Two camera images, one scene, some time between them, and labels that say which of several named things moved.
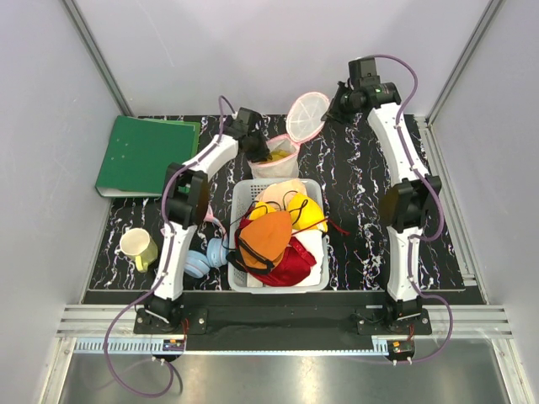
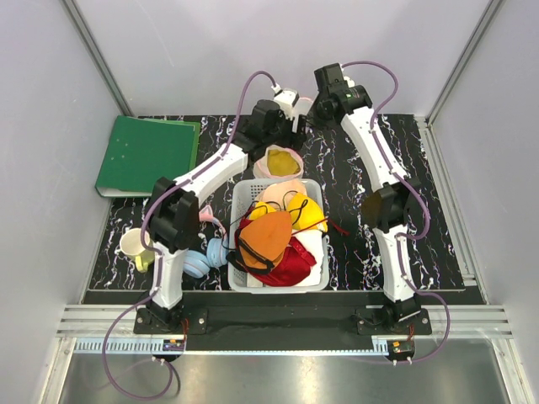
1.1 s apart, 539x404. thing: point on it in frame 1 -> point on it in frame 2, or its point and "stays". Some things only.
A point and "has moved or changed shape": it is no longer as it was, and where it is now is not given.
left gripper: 260,154 -> 295,140
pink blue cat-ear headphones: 197,263 stays
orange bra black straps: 263,241 stays
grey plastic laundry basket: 242,194 stays
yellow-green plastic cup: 137,244 stays
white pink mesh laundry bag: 304,118 has moved or changed shape
